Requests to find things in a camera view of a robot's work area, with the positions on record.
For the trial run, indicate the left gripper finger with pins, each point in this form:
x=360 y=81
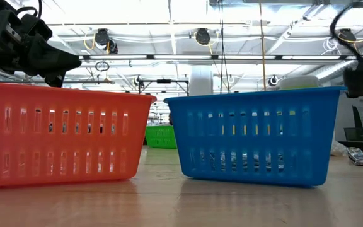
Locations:
x=52 y=61
x=55 y=81

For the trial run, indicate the grey horizontal pipe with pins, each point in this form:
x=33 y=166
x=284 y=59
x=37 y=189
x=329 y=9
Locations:
x=87 y=82

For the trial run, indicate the orange plastic basket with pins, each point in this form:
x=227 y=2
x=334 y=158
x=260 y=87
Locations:
x=58 y=142

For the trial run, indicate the green plastic basket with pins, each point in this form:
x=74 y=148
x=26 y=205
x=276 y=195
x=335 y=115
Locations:
x=161 y=137

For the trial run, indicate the person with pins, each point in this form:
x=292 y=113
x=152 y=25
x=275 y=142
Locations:
x=170 y=119

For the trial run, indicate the yellow plastic basket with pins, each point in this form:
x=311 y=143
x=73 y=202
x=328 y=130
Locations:
x=245 y=130

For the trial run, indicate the blue plastic basket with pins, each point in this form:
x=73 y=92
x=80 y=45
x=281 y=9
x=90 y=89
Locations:
x=247 y=143

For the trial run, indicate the white building column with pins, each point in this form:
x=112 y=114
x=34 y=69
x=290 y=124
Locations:
x=201 y=82

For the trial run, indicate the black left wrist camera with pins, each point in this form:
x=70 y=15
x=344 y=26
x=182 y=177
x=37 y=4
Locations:
x=36 y=28

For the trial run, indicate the black background rig frame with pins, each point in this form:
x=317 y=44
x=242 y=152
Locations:
x=164 y=81

